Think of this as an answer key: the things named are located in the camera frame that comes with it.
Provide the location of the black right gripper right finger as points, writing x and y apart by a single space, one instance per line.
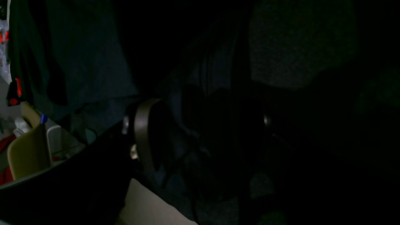
334 160

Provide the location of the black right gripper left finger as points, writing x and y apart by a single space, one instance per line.
87 189

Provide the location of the dark navy t-shirt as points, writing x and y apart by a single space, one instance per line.
68 53

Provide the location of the black table cloth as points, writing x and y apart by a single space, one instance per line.
328 47

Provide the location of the blue clamp top left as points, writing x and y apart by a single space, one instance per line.
43 118

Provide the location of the red clamp left edge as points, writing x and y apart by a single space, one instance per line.
14 93

